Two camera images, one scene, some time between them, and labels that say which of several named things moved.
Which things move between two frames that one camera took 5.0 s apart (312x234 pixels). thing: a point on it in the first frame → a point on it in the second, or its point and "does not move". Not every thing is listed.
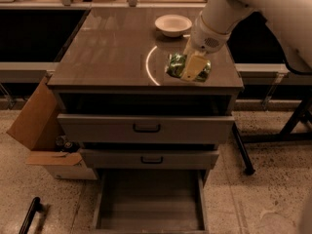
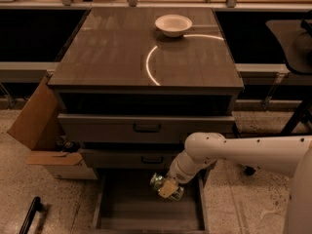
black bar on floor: x=35 y=206 does not move
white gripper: x=205 y=38 → x=175 y=175
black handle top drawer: x=146 y=131 does not move
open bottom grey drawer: x=150 y=202 does not move
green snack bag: x=175 y=65 → x=157 y=181
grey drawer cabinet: x=115 y=101 does not move
